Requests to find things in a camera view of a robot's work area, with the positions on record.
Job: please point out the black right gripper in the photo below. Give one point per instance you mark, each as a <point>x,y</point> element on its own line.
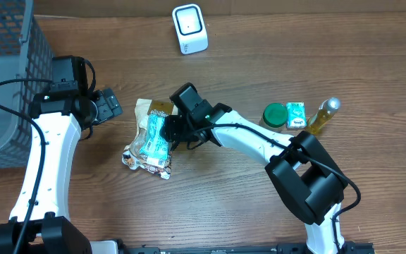
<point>174,131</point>

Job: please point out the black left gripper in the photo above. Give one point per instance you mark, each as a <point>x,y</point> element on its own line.
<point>108,103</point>

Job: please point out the teal wet wipes pack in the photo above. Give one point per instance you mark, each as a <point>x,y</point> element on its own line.
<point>155,145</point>

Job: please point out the Pantree snack bag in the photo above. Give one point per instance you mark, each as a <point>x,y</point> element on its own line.
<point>131,155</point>

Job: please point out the green lid jar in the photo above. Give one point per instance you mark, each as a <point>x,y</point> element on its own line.
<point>274,117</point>

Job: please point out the small teal tissue pack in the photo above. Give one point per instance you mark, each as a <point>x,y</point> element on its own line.
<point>296,115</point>

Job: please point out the yellow liquid bottle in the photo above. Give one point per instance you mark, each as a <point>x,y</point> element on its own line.
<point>326,112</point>

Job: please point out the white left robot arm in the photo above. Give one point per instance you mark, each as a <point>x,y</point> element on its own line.
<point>69,104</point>

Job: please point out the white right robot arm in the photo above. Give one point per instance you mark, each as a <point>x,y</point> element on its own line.
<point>308,181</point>

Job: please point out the white barcode scanner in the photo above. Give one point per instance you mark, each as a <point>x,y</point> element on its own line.
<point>190,29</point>

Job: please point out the grey plastic mesh basket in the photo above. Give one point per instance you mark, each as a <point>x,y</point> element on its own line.
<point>25,62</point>

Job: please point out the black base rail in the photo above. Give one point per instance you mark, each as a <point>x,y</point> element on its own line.
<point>224,249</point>

